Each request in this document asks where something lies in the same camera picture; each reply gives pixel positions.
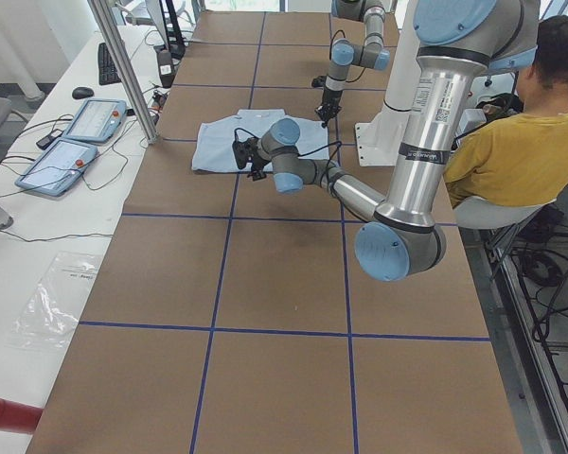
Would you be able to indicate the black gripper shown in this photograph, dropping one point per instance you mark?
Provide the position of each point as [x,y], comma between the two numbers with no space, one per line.
[257,165]
[330,97]

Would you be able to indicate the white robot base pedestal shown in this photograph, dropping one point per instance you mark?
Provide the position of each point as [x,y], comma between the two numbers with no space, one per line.
[378,141]

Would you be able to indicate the aluminium frame post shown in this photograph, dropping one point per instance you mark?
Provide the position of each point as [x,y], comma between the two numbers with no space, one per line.
[109,30]

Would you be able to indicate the light blue button shirt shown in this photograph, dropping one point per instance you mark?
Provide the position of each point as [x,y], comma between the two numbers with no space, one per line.
[214,145]

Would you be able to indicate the person in yellow shirt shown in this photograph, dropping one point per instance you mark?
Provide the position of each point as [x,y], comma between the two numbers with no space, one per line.
[522,160]

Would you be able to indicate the teach pendant tablet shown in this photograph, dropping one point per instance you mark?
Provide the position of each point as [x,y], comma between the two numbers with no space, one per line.
[96,121]
[58,168]

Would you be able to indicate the upper teach pendant tablet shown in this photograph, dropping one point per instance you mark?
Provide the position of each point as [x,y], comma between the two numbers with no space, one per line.
[96,121]

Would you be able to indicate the red cylinder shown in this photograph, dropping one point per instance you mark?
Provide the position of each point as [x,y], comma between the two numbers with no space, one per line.
[19,418]

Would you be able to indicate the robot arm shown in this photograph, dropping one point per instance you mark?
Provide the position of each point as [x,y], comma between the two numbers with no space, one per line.
[343,53]
[458,41]

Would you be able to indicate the black computer mouse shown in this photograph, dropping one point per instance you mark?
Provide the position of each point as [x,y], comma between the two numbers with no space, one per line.
[82,92]

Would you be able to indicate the clear plastic bag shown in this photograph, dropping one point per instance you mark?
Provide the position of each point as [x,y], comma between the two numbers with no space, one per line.
[51,314]

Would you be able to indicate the lower teach pendant tablet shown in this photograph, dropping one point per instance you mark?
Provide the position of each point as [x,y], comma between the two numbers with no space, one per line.
[58,168]

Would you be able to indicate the white plastic chair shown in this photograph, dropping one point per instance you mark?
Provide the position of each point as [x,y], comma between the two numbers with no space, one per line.
[477,213]

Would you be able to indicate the black keyboard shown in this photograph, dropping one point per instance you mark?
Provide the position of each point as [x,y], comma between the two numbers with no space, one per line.
[107,71]

